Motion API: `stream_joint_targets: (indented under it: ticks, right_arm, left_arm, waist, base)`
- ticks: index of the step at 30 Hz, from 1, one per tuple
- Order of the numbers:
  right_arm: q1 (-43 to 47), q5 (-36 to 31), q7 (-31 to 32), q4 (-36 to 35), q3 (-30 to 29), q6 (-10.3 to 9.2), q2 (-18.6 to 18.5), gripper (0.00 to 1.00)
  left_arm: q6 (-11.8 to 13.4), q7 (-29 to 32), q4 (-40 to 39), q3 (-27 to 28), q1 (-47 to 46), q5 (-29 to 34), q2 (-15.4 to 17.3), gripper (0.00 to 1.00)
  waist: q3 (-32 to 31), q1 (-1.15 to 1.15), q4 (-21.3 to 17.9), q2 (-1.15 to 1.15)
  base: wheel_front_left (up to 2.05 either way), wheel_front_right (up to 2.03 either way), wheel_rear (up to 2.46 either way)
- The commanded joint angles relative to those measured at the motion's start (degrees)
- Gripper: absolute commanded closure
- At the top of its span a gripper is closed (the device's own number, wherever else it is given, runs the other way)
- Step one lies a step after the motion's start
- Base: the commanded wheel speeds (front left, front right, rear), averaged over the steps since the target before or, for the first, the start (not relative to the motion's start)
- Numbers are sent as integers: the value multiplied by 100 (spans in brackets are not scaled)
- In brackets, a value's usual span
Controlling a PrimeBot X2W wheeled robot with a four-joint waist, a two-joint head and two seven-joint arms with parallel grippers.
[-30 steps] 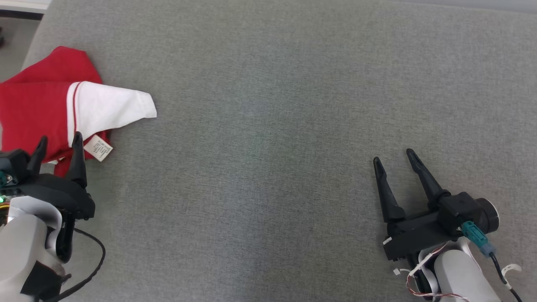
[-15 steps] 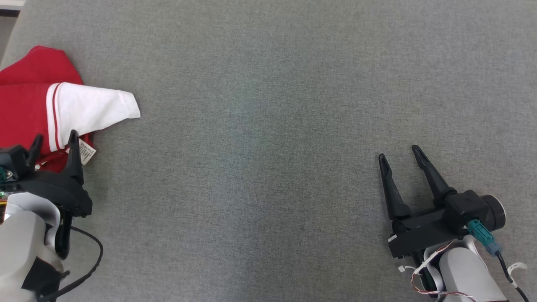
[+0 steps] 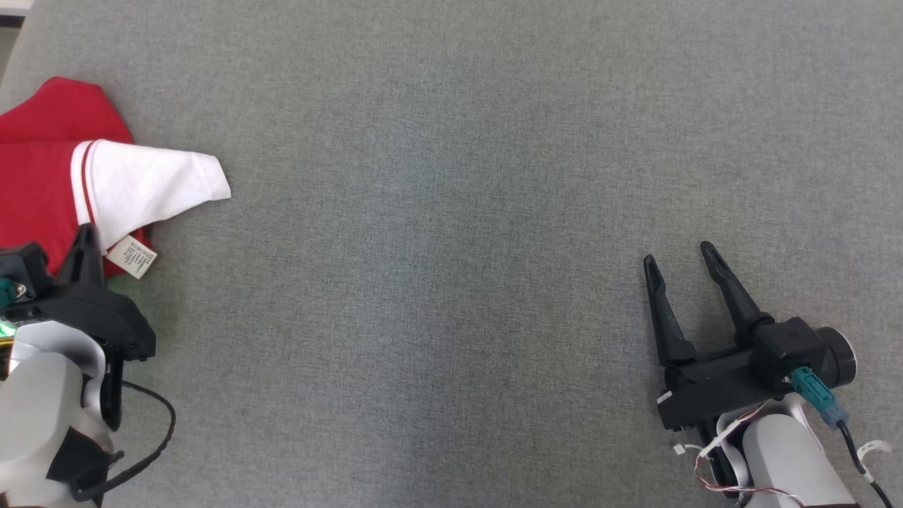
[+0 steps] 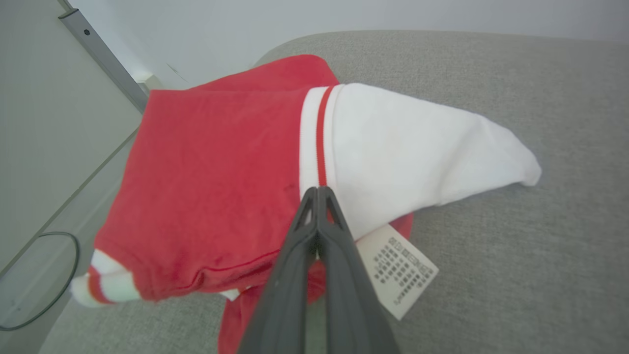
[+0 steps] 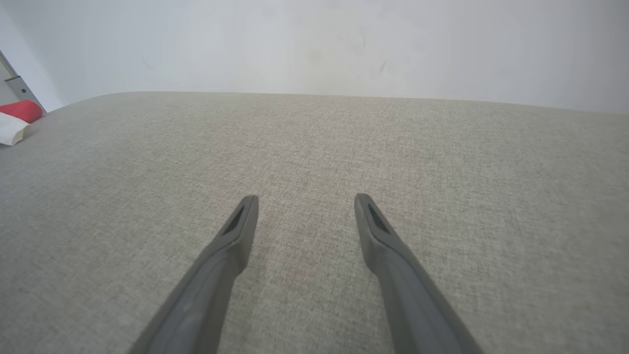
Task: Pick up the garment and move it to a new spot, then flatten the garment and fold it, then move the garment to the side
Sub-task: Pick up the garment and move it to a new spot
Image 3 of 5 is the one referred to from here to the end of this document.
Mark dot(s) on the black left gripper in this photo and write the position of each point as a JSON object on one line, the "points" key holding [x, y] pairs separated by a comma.
{"points": [[99, 317]]}

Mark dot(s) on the grey fabric sofa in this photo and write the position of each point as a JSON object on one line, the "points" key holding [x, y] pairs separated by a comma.
{"points": [[451, 212]]}

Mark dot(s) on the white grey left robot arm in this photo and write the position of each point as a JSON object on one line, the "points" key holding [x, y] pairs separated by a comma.
{"points": [[42, 409]]}

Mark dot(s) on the red basketball jersey shirt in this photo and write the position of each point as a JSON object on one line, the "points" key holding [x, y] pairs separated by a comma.
{"points": [[42, 176]]}

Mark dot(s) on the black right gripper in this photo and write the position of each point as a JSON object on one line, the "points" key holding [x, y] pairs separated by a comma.
{"points": [[712, 388]]}

